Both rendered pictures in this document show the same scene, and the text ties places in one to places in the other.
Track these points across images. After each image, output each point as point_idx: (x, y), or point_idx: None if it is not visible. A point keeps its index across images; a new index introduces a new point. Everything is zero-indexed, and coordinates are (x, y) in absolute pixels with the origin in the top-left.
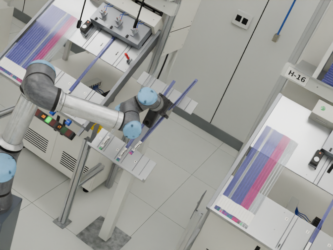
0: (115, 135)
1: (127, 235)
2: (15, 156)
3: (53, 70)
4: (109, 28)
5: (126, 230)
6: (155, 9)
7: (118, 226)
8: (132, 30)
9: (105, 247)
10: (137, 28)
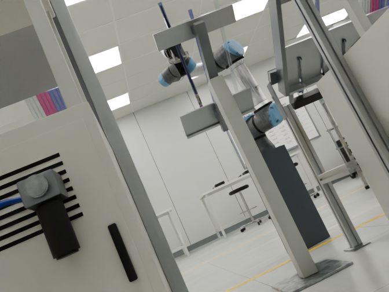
0: (340, 105)
1: (296, 289)
2: (256, 116)
3: (222, 46)
4: None
5: (308, 289)
6: None
7: (322, 281)
8: None
9: (290, 279)
10: None
